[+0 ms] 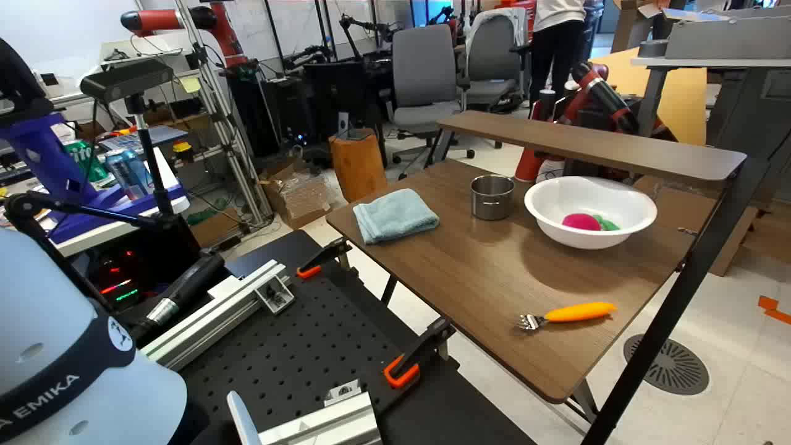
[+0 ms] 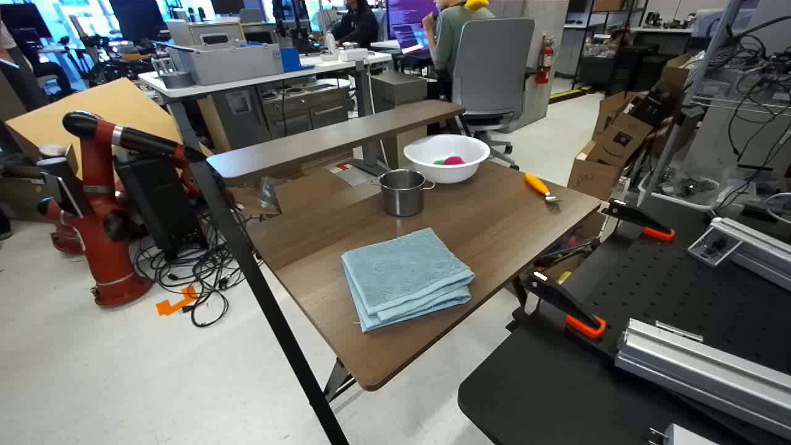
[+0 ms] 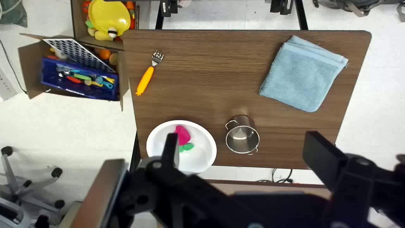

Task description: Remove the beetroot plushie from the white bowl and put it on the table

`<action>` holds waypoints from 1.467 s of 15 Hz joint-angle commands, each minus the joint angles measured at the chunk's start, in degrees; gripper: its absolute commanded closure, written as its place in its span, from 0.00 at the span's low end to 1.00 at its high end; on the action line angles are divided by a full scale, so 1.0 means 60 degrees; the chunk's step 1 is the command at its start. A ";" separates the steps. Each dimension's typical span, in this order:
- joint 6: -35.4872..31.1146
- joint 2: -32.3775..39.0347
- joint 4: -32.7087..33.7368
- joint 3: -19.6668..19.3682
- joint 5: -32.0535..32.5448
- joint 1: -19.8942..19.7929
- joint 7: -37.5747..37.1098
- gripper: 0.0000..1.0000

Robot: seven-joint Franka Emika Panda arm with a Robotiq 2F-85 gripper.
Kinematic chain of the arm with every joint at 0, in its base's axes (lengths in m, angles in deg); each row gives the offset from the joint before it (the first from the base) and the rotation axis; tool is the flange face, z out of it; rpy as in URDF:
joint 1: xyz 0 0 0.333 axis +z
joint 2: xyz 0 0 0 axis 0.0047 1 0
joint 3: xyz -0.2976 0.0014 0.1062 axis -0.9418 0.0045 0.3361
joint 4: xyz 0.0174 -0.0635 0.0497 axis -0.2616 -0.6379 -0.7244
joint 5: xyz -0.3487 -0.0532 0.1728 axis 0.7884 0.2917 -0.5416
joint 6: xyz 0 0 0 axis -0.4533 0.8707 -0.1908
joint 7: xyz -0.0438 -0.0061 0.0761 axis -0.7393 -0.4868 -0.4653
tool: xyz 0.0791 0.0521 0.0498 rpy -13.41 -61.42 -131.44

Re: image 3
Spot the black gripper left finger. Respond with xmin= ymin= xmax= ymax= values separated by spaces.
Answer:
xmin=162 ymin=133 xmax=179 ymax=168

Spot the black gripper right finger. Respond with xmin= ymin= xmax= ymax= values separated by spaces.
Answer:
xmin=303 ymin=130 xmax=348 ymax=186

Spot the pink beetroot plushie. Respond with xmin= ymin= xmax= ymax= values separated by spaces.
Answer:
xmin=175 ymin=125 xmax=194 ymax=152

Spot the white bowl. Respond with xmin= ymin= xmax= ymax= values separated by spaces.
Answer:
xmin=146 ymin=120 xmax=217 ymax=174

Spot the small steel pot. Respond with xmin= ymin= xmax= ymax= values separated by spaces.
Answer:
xmin=224 ymin=114 xmax=261 ymax=155

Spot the light blue folded towel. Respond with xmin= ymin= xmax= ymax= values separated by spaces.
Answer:
xmin=260 ymin=35 xmax=348 ymax=112

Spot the blue tray of toys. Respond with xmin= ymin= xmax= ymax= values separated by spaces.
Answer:
xmin=41 ymin=58 xmax=119 ymax=100

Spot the patterned black white board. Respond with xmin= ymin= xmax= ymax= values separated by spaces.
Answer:
xmin=45 ymin=38 xmax=113 ymax=72

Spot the yellow toy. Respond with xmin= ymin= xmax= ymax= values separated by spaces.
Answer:
xmin=88 ymin=0 xmax=132 ymax=40

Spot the grey office chair base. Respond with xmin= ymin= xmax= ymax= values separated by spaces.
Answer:
xmin=0 ymin=145 xmax=66 ymax=228

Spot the cardboard box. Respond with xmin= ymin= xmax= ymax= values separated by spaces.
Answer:
xmin=18 ymin=34 xmax=128 ymax=102

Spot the black cable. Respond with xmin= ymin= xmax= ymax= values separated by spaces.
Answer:
xmin=257 ymin=167 xmax=295 ymax=184

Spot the orange handled fork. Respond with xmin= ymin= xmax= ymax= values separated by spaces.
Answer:
xmin=136 ymin=50 xmax=165 ymax=96

